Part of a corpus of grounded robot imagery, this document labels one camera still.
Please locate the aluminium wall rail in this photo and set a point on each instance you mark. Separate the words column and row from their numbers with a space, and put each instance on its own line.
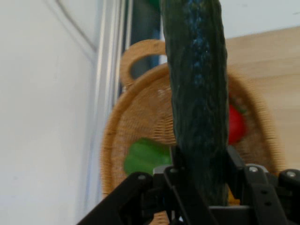
column 110, row 47

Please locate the dark green cucumber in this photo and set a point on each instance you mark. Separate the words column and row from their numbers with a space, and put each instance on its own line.
column 197, row 93

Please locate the red bell pepper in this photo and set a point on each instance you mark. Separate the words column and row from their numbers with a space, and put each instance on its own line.
column 236, row 126

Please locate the woven wicker basket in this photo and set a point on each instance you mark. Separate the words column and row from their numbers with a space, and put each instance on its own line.
column 140, row 112

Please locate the wooden cutting board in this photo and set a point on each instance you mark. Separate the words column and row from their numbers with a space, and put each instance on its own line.
column 269, row 58

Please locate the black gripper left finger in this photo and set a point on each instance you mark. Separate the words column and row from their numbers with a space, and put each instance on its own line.
column 131, row 199

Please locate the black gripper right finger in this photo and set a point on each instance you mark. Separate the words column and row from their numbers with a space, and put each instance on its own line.
column 264, row 199

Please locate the green bell pepper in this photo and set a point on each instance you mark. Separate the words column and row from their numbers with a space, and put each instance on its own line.
column 145, row 157

